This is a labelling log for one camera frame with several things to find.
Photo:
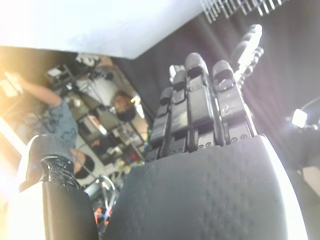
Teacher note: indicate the person in white shirt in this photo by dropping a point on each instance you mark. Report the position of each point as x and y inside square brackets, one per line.
[122, 105]

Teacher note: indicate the person in blue shirt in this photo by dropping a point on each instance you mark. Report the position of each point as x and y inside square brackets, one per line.
[65, 122]

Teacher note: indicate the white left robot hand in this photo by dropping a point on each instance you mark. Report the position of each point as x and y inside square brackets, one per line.
[200, 195]

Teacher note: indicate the cluttered metal shelf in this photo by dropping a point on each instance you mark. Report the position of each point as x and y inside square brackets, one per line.
[100, 130]

